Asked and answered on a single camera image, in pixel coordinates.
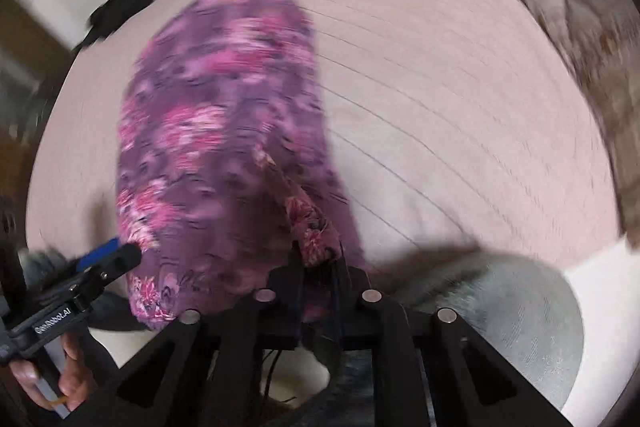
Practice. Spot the striped floral cushion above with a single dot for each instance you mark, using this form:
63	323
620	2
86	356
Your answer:
590	32

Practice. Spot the wooden glass door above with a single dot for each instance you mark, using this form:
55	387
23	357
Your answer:
30	107

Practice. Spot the person's left hand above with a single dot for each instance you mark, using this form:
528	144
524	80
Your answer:
75	377

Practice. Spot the black cloth with purple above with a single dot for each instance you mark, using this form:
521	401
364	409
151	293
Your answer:
125	7

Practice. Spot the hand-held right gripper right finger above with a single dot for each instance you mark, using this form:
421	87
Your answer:
400	357

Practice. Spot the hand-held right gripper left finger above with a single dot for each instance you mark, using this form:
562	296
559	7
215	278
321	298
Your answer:
235	347

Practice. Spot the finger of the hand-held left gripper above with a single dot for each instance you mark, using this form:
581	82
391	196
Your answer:
112	264
100	252

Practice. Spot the purple floral long-sleeve shirt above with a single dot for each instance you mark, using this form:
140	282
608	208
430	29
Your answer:
225	132

